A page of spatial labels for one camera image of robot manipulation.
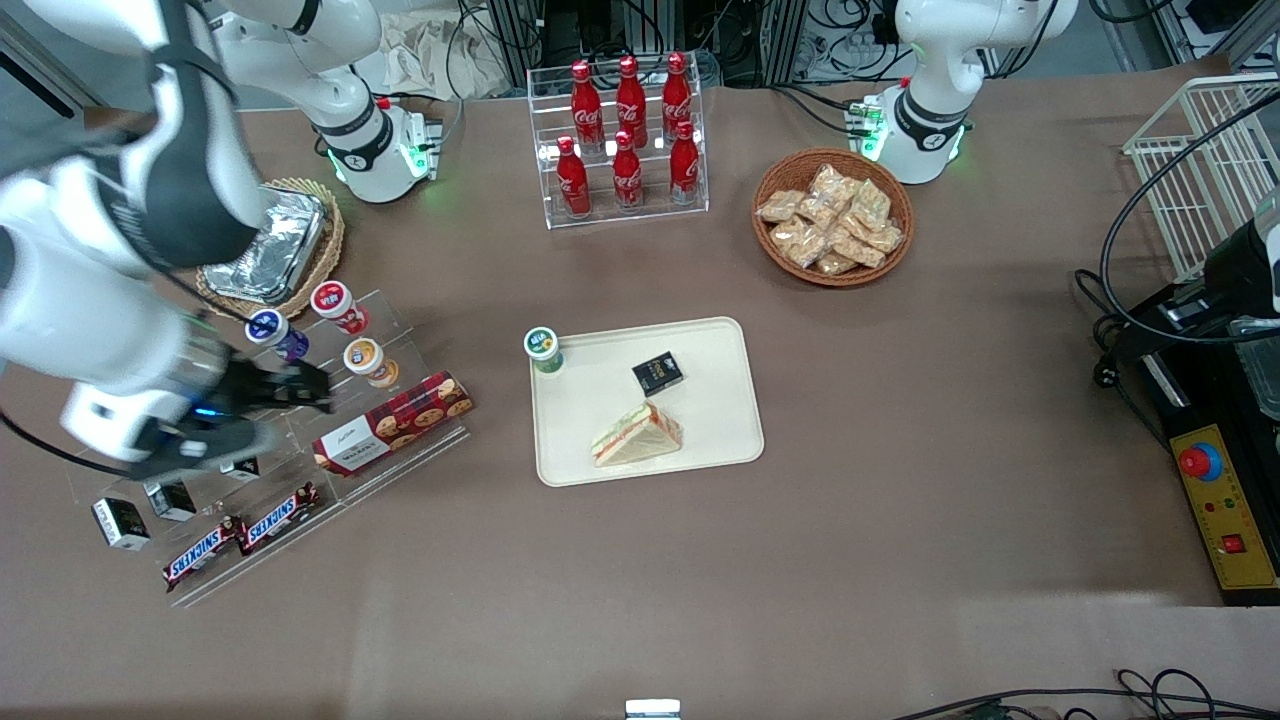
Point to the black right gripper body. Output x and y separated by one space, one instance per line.
247 389

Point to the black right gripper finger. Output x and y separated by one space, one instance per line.
300 378
305 401

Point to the triangle sandwich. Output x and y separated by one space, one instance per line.
640 440

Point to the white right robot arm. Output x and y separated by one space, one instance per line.
80 300

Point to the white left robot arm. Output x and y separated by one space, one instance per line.
935 100

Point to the cream plastic tray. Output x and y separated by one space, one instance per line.
700 420

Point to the blue-lid yogurt cup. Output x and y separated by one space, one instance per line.
268 327

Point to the orange-lid yogurt cup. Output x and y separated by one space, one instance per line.
366 358

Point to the small black white-label box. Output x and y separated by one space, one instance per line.
120 523
170 500
242 468

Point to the red-lid yogurt cup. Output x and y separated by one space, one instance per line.
335 303

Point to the red tartan shortbread box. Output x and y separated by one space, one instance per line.
395 422

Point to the clear acrylic stepped stand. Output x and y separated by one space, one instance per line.
400 340

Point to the flat wicker basket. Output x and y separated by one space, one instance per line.
325 265

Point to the snickers bar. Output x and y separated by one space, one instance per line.
200 553
280 517

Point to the aluminium foil container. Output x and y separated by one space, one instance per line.
285 250

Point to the green-lid yogurt cup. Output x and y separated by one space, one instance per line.
543 348

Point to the clear acrylic bottle rack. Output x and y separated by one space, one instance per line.
560 215

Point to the red cola bottle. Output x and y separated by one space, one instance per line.
685 165
627 175
677 95
573 180
631 98
586 105

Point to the crumpled beige cloth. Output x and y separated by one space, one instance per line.
430 55

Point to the small black gold-print box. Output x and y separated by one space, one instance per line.
657 373

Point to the small white device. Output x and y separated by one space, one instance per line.
652 709

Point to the round wicker bowl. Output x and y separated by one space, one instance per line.
775 255

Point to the clear cracker pack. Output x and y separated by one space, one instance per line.
858 248
870 203
835 263
800 242
885 238
780 205
835 185

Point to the red emergency stop button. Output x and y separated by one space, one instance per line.
1200 461

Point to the black yellow-panel control box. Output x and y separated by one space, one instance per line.
1225 520

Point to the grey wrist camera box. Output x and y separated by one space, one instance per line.
220 447

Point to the aluminium equipment frame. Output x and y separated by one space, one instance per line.
650 30

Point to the black camera device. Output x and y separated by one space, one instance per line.
1245 265

